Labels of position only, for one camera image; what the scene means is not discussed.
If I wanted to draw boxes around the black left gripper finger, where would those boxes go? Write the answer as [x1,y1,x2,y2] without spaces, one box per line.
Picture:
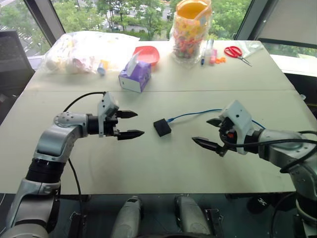
[117,129,145,141]
[116,110,139,119]

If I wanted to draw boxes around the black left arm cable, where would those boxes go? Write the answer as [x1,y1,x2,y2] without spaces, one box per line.
[63,91,107,225]

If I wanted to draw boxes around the purple white tissue box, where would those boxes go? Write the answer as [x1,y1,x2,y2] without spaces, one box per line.
[118,53,152,94]

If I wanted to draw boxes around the grey rounded robot leg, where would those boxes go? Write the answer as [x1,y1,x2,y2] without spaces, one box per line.
[110,195,144,238]
[173,194,214,238]

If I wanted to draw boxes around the grey window blind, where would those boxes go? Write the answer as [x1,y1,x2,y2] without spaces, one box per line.
[257,0,317,48]

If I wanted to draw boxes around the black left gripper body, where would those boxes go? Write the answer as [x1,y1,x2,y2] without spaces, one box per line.
[103,111,120,138]

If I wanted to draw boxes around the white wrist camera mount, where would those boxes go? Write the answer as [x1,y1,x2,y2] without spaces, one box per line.
[97,92,120,138]
[218,100,256,156]

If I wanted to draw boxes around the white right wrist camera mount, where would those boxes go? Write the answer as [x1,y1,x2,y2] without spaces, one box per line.
[218,100,256,156]

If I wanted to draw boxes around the empty clear plastic bag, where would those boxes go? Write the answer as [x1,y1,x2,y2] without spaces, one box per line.
[237,40,264,59]

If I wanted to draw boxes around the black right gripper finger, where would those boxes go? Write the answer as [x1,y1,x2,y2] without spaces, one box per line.
[192,136,224,155]
[206,118,222,128]

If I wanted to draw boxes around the blue cable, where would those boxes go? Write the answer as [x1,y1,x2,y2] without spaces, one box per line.
[166,109,266,130]

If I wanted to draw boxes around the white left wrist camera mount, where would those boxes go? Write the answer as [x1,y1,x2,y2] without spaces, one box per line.
[97,92,120,138]

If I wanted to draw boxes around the clear bag of colourful pieces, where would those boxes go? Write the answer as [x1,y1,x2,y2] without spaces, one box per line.
[170,0,213,68]

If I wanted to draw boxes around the clear bag of toys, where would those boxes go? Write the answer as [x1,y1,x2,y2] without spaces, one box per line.
[40,31,141,75]

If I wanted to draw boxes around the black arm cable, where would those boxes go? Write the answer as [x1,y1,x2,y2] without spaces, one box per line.
[219,128,317,174]
[63,91,107,225]

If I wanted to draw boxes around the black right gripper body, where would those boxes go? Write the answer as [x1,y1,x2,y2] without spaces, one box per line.
[216,117,239,157]

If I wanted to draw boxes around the small clear bottle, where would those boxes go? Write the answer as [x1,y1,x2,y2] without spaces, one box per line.
[205,39,215,58]

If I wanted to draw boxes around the small black box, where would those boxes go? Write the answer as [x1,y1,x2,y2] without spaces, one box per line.
[153,118,172,138]

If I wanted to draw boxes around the red handled scissors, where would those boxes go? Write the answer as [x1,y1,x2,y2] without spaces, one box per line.
[224,46,253,67]

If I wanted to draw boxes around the black table bracket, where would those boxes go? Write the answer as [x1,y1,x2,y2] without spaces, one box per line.
[69,211,88,238]
[205,208,224,237]

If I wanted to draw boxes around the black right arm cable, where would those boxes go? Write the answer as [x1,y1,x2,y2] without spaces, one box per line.
[219,128,317,174]

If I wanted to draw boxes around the red plastic bowl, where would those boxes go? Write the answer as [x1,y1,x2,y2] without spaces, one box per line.
[133,46,160,68]

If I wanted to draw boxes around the black shoe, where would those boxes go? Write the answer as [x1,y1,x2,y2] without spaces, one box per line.
[247,195,271,215]

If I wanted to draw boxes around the dark window frame post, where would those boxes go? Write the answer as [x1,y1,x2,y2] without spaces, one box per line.
[233,0,281,42]
[23,0,66,48]

